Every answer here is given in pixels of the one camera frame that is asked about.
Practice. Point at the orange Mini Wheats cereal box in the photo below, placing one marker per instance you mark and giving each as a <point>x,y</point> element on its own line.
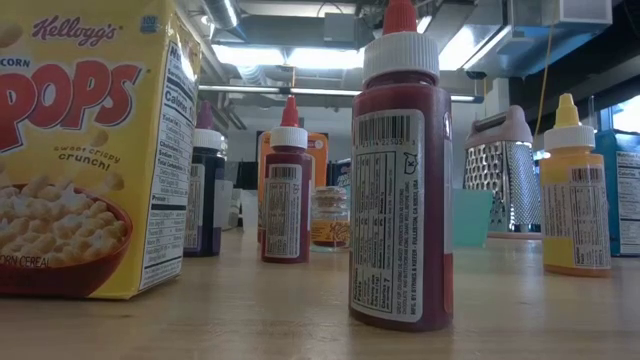
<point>320,160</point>

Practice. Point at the dark blue cereal box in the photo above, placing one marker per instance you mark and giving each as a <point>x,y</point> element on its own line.
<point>341,175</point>

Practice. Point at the purple-capped dark sauce bottle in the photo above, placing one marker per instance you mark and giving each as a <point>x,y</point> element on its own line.
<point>212,170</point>

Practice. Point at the yellow-capped orange sauce bottle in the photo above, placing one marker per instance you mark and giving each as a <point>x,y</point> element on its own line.
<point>575,215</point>

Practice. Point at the light blue cereal box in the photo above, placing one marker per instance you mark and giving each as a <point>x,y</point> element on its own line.
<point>625,200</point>

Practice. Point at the glass jar with orange label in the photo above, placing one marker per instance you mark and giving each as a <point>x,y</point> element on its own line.
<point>330,225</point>

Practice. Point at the red-capped dark red bottle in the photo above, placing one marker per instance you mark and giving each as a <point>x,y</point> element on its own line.
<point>285,215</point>
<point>400,200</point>

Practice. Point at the long linear ceiling light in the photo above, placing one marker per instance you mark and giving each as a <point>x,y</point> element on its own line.
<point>325,91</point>

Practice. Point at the yellow Corn Pops cereal box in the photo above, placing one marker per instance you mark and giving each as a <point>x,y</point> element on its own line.
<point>75,150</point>

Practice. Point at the silver ventilation duct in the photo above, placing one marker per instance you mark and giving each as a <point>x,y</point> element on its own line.
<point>222,12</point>

